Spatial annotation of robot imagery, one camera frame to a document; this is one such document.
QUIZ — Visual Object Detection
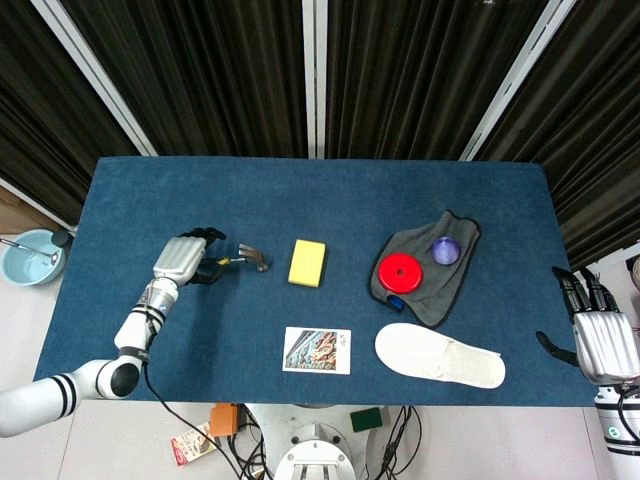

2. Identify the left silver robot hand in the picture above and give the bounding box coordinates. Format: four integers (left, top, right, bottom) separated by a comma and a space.
152, 226, 228, 287

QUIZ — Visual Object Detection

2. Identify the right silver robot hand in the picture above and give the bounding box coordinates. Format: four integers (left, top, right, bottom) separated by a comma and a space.
536, 266, 640, 386

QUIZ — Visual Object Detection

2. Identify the black handled claw hammer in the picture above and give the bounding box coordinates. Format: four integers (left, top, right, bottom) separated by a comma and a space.
213, 243, 273, 275

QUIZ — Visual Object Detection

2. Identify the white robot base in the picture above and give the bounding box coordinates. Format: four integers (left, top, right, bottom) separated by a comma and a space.
244, 402, 396, 480

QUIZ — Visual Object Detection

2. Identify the yellow sponge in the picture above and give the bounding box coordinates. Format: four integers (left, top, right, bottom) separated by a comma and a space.
287, 238, 329, 289

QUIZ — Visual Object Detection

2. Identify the green object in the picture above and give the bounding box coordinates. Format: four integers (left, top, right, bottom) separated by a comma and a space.
349, 407, 385, 433

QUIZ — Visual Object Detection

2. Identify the metal ladle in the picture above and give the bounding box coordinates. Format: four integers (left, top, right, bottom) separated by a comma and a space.
0, 238, 64, 265

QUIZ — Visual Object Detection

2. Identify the light blue bowl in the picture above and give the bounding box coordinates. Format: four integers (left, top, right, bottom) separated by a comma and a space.
1, 229, 67, 288

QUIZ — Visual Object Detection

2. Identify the blue table cloth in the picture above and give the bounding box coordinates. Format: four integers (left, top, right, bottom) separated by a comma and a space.
32, 155, 603, 408

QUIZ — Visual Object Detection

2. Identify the white slipper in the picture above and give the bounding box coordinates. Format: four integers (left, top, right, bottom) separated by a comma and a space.
374, 322, 507, 391

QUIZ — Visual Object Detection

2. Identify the picture postcard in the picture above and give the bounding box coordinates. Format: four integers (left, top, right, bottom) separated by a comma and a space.
281, 326, 353, 375

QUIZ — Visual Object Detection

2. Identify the orange box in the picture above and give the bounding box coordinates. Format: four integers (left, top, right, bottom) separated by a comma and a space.
209, 403, 240, 437

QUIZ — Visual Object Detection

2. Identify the grey cloth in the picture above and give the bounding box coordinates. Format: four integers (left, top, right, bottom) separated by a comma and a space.
367, 209, 482, 330

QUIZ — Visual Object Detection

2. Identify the purple ball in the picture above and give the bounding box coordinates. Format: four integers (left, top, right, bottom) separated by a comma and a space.
430, 236, 462, 266

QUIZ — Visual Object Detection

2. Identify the printed paper package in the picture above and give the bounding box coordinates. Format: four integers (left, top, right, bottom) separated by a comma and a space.
169, 420, 219, 469

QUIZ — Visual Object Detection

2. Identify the red disc with hole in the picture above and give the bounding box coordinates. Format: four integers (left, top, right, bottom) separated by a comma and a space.
377, 253, 425, 294

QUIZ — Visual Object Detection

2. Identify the black cable bundle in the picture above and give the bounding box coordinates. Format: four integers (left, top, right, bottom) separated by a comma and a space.
379, 405, 426, 480

